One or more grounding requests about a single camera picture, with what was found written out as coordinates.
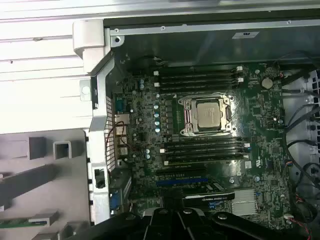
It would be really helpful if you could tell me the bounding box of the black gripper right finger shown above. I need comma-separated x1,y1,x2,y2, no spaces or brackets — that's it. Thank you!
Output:
177,208,312,240

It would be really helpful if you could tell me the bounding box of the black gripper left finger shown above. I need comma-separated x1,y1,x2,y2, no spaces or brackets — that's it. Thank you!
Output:
82,207,179,240

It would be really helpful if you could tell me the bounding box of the green RAM stick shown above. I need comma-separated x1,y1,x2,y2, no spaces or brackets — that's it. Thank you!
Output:
0,218,50,229

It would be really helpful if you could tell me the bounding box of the black graphics card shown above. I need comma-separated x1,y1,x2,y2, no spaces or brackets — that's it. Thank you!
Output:
159,180,236,208

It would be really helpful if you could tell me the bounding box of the blue expansion slot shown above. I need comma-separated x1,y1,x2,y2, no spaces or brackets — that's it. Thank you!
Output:
156,177,209,188

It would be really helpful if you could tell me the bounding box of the blue VGA port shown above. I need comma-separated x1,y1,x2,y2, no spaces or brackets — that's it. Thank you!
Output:
110,190,121,210

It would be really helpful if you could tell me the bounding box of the black expansion slot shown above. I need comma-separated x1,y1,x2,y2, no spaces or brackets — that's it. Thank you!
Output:
155,167,205,176

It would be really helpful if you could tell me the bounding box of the silver finned heat sink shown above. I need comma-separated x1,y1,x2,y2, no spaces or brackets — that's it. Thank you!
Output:
231,189,259,216

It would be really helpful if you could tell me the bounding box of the green motherboard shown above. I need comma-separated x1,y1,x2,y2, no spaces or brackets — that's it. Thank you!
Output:
112,62,295,226

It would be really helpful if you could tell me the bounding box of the silver CPU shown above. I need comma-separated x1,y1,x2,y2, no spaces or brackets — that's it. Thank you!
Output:
196,101,224,131

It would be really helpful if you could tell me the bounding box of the metal socket cover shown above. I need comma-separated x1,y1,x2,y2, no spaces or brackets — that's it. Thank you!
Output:
183,96,232,134

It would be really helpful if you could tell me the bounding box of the grey parts rack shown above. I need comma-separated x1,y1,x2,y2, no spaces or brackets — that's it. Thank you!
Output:
0,128,91,240

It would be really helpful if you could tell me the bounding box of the silver metal drive cage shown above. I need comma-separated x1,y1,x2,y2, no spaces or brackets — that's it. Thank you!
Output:
282,67,320,181

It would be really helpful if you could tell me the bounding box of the round coin battery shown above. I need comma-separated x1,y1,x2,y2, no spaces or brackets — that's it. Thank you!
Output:
261,76,274,89

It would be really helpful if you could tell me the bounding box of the black PC case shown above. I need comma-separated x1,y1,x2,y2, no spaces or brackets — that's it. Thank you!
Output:
72,14,320,240

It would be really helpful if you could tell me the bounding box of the white sticker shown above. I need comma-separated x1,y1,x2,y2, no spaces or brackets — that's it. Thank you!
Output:
231,30,261,40

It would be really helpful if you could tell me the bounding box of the grey plastic case latch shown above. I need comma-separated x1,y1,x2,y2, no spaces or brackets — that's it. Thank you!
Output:
72,19,113,76

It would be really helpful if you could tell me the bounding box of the wire locking lever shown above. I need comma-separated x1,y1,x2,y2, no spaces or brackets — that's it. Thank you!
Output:
179,133,242,140

